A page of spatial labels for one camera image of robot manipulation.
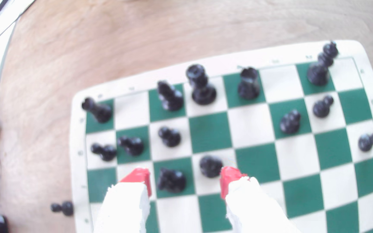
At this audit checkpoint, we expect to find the black knight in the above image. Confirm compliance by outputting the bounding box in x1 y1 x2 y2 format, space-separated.
157 168 187 194

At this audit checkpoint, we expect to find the black king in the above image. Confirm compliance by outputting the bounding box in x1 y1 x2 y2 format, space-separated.
306 40 339 86

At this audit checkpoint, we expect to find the black pawn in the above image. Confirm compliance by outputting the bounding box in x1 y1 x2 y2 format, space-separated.
280 109 302 135
158 126 181 148
313 95 334 118
51 201 74 217
90 143 117 162
118 135 144 156
358 132 373 153

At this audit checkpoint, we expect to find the black rook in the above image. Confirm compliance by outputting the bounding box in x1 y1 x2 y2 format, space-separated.
237 67 261 100
81 97 113 123

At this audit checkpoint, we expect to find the black queen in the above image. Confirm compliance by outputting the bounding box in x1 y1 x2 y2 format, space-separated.
186 64 217 105

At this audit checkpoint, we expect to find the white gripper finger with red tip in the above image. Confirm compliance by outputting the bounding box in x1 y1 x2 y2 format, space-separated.
93 168 152 233
220 166 300 233

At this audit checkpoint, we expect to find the black bishop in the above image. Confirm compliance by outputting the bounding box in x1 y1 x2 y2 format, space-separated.
199 155 223 178
157 80 184 111

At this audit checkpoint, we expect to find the green and cream chess mat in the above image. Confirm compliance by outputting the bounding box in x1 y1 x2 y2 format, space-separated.
69 39 373 233

